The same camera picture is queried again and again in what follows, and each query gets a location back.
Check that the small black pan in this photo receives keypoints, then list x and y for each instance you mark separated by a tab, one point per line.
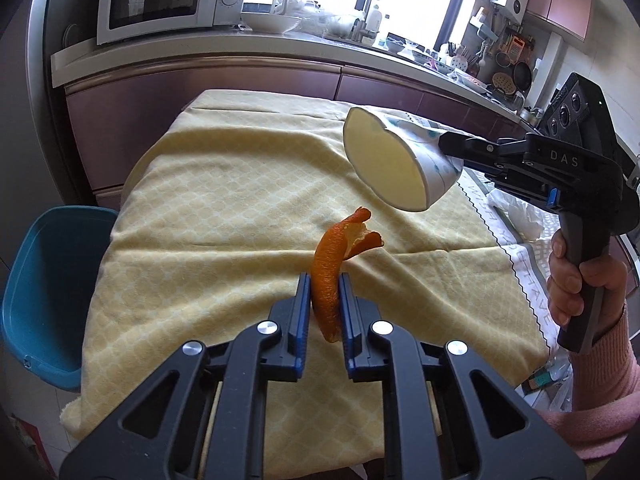
523	74

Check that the yellow patterned cloth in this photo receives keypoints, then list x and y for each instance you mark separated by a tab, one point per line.
225	185

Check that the blue plastic bin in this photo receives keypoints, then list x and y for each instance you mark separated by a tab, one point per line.
45	285

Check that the white kitchen countertop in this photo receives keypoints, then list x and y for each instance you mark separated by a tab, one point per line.
200	51

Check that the round perforated skimmer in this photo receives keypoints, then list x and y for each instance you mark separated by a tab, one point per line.
503	84

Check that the grey refrigerator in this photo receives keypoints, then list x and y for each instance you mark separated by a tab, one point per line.
45	110

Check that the red and green package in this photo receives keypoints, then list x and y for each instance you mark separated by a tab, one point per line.
30	440

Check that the white paper cup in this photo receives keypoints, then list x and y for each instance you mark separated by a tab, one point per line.
390	160

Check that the white electric kettle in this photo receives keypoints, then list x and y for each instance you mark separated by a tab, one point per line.
280	1

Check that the white utensil holder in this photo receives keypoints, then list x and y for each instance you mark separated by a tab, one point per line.
460	61

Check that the grey plate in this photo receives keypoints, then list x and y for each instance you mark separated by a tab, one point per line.
72	35

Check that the orange peel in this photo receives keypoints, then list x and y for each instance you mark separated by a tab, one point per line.
327	270

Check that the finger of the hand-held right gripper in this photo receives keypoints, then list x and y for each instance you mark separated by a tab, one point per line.
515	176
475	149

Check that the white printed cloth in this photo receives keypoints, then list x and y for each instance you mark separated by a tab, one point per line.
525	280

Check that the white soap bottle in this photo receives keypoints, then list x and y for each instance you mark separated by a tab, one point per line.
373	19

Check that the brown kitchen cabinet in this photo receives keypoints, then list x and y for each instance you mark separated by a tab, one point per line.
200	92

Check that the white microwave oven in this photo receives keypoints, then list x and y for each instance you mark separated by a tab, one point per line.
150	0

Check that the green packet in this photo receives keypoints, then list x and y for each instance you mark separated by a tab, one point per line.
542	379

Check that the blue and white bowl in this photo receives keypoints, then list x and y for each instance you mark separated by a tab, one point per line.
395	44

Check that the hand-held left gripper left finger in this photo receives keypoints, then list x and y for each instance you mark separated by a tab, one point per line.
301	320

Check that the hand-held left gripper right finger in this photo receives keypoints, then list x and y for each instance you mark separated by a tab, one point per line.
347	325

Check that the large white bowl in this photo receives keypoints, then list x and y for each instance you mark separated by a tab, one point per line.
272	22

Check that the crumpled white tissue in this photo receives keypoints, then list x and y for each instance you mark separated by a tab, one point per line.
517	215

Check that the person's right hand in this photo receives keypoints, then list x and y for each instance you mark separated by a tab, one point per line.
607	285

